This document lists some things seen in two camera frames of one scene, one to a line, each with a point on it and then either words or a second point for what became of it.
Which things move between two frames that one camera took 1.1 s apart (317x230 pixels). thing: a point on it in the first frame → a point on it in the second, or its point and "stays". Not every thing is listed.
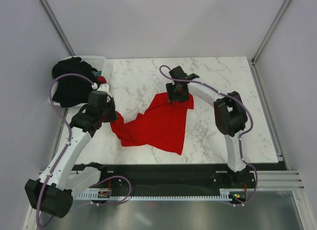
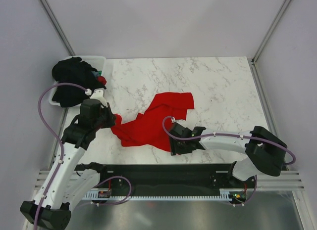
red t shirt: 162,126 stays
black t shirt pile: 73,89 stays
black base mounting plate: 175,178 stays
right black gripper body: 172,88 → 179,147
